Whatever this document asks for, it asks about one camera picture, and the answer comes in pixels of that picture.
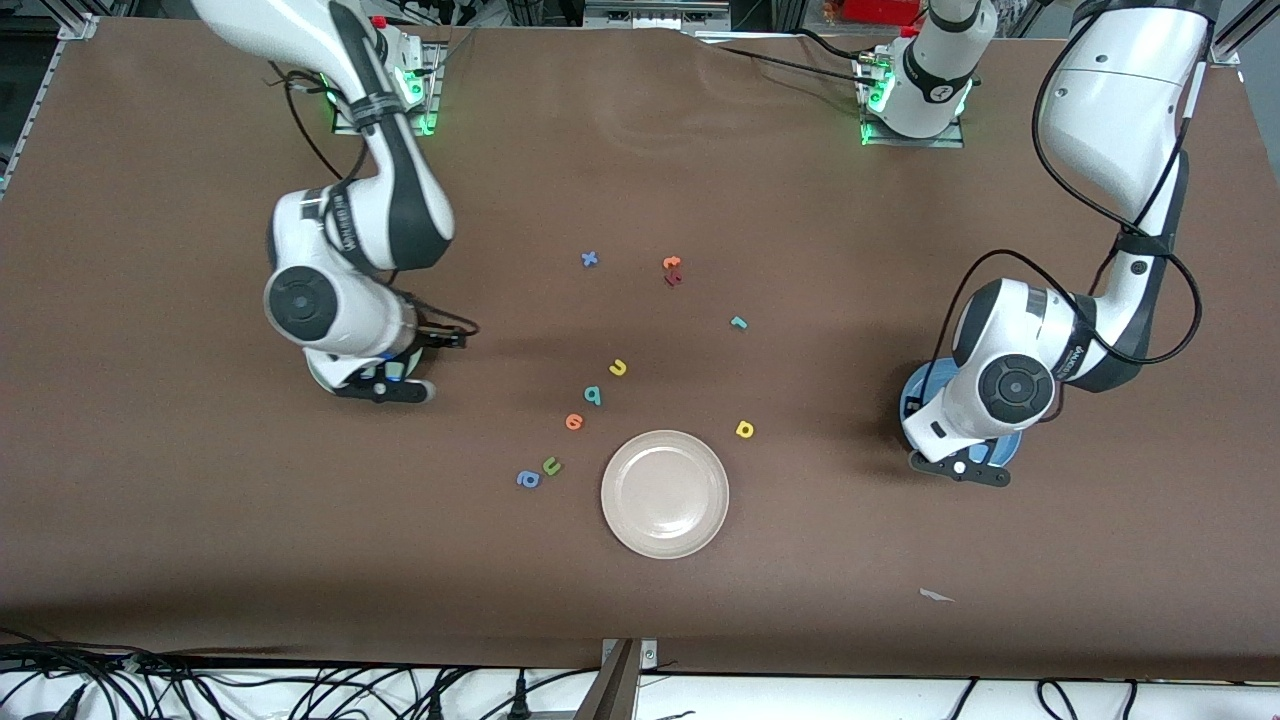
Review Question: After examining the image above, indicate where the green plate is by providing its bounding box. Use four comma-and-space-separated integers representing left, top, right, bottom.
306, 345, 425, 399

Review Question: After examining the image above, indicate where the beige plate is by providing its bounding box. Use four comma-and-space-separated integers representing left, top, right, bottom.
600, 429, 731, 560

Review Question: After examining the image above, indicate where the silver metal fixture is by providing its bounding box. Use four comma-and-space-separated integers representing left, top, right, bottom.
583, 0, 733, 33

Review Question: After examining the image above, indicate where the blue plate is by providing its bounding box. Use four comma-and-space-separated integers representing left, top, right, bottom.
898, 358, 1024, 478

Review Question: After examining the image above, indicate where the red box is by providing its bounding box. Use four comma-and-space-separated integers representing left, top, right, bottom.
838, 0, 927, 27

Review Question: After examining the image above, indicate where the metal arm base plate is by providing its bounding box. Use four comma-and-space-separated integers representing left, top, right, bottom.
332, 42, 443, 137
858, 52, 967, 150

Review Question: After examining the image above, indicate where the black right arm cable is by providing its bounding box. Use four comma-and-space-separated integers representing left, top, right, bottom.
264, 58, 481, 351

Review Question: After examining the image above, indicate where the metal table edge bracket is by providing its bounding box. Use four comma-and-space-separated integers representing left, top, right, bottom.
575, 638, 661, 720

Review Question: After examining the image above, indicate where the thin black table cable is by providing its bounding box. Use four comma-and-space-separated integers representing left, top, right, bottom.
690, 28, 883, 89

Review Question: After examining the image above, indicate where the black floor cable bundle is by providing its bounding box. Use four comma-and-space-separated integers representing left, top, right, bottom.
0, 628, 601, 720

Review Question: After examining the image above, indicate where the aluminium frame corner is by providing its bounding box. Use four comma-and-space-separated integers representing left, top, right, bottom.
55, 0, 103, 43

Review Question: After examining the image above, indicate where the looped black floor cable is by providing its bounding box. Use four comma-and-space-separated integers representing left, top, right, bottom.
1036, 678, 1083, 720

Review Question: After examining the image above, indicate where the aluminium frame rail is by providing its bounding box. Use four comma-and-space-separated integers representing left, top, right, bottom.
1208, 0, 1280, 69

